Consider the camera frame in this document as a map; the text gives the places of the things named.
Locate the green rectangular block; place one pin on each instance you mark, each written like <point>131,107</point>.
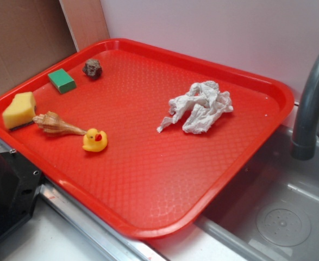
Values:
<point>62,81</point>

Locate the red plastic tray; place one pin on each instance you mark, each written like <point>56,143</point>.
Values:
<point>146,184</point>

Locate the crumpled white paper towel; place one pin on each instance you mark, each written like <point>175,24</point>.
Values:
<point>206,104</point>

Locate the yellow rubber duck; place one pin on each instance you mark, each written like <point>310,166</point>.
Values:
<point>95,140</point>

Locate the brown rock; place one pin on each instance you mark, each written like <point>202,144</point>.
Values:
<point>92,69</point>

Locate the brown spiral seashell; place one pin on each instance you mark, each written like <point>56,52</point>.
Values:
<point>52,124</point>

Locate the yellow sponge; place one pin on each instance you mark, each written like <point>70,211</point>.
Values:
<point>20,112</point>

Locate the grey curved faucet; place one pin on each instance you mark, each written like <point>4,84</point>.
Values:
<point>306,127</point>

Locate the grey sink basin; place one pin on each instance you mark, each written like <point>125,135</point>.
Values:
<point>270,209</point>

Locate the black box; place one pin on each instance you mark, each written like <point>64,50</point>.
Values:
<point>20,182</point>

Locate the brown cardboard panel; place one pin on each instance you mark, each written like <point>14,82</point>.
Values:
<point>34,35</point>

